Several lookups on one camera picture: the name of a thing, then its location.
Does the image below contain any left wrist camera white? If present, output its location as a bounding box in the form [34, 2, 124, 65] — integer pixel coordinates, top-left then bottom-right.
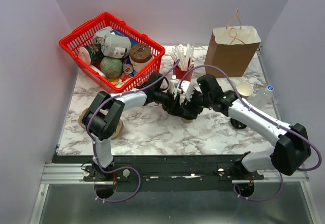
[168, 75, 182, 97]

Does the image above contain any bundle of white wrapped straws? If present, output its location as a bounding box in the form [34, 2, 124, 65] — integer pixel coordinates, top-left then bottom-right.
[168, 44, 194, 71]

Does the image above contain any cardboard cup carrier left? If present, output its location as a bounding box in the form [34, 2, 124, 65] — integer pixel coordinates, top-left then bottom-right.
[78, 108, 124, 140]

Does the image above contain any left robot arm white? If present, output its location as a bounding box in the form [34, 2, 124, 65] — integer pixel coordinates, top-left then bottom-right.
[82, 72, 186, 181]

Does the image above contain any brown paper takeout bag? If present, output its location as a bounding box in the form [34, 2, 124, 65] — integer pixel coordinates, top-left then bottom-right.
[204, 9, 261, 77]

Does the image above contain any aluminium rail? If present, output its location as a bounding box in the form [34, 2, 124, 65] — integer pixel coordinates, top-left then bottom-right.
[41, 163, 309, 185]

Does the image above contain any black mounting base plate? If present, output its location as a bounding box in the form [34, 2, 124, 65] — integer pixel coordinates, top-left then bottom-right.
[52, 154, 297, 193]

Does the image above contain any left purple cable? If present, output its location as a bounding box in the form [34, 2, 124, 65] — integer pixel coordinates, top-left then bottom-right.
[86, 58, 181, 203]

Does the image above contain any purple cable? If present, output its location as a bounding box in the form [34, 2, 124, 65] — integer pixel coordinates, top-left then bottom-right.
[86, 58, 181, 203]
[178, 65, 322, 202]

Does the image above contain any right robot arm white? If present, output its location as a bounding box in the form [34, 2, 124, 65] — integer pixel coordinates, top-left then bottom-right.
[178, 74, 311, 179]

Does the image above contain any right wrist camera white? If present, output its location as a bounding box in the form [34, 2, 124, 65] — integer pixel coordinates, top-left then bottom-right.
[177, 80, 194, 102]

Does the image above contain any clear plastic water bottle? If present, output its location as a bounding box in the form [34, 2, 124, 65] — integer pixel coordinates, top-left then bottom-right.
[252, 85, 274, 110]

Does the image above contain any brown lidded tub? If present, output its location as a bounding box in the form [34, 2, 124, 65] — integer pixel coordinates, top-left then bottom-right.
[129, 43, 153, 73]

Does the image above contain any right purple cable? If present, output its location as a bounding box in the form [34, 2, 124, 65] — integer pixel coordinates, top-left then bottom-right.
[178, 65, 322, 202]

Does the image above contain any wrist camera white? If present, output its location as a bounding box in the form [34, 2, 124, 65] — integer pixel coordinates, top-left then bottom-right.
[168, 75, 182, 97]
[177, 80, 194, 102]

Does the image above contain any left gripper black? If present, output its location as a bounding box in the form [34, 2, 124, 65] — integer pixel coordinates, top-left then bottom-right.
[154, 89, 184, 118]

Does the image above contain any black printed can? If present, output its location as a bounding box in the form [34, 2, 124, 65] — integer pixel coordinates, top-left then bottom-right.
[78, 43, 104, 65]

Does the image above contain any tilted empty paper cup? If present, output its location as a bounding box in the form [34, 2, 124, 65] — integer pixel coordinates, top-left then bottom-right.
[236, 81, 254, 99]

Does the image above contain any green round melon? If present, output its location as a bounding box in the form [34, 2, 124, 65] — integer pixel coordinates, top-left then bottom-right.
[100, 56, 123, 79]

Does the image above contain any brown paper coffee cup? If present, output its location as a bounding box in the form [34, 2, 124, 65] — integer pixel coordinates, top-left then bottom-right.
[181, 117, 193, 123]

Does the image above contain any red straw holder cup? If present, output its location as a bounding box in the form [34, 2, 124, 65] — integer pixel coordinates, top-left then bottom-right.
[173, 62, 194, 82]

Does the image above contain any grey paper wrapped package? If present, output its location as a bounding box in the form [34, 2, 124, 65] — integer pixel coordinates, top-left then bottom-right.
[92, 26, 132, 59]

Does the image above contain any red plastic shopping basket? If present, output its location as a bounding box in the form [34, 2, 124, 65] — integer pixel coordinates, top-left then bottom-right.
[59, 12, 165, 93]

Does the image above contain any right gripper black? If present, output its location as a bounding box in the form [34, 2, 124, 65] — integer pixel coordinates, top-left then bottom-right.
[180, 86, 212, 119]

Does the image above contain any black plastic lid on table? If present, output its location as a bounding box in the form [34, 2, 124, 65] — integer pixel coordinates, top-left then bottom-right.
[230, 118, 247, 130]

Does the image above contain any red bull can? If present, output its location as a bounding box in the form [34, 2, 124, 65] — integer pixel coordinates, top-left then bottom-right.
[122, 58, 134, 75]

